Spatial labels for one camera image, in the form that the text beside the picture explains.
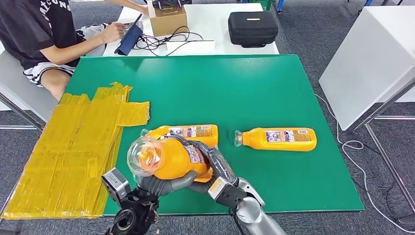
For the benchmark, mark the person's right hand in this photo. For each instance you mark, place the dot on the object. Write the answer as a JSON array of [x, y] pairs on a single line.
[[114, 31]]

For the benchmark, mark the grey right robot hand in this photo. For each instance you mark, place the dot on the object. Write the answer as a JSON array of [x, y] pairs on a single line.
[[222, 165]]

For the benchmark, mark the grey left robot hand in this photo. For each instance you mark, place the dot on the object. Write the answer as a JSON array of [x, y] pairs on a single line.
[[168, 186]]

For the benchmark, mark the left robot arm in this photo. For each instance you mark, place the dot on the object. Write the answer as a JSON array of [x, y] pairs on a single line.
[[133, 217]]

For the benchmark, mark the person's right forearm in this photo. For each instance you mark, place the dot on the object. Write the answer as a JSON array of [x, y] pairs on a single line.
[[74, 48]]

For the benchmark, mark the person's left forearm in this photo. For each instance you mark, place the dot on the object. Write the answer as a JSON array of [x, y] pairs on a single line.
[[129, 5]]

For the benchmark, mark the blue tablet case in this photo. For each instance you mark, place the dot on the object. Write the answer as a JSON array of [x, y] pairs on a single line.
[[129, 40]]

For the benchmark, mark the white printed bag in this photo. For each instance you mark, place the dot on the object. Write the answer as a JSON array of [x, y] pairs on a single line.
[[92, 32]]

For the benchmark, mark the brown cardboard box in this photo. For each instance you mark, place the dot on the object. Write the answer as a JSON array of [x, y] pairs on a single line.
[[168, 24]]

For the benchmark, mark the white flat box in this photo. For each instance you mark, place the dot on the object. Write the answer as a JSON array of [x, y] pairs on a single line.
[[189, 47]]

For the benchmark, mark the person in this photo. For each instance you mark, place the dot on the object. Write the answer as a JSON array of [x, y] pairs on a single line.
[[29, 29]]

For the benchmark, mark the white table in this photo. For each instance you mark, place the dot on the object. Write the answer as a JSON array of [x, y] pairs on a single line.
[[366, 65], [210, 26]]

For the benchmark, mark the yellow taped plastic sheet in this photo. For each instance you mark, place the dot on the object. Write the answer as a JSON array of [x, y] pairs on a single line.
[[64, 155]]

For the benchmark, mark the white bench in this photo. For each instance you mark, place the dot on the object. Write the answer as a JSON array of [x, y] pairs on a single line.
[[19, 84]]

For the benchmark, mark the black carrying case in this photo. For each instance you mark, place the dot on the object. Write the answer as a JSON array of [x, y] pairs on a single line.
[[253, 29]]

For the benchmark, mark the green plastic crate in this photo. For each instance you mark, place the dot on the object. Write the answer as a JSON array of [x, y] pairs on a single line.
[[259, 4]]

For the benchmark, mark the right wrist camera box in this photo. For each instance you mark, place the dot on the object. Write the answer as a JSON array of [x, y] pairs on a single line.
[[227, 194]]

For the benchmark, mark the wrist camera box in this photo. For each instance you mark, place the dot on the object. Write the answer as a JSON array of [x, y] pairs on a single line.
[[227, 194], [115, 185]]

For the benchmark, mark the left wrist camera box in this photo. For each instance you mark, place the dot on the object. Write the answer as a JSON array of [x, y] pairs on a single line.
[[115, 185]]

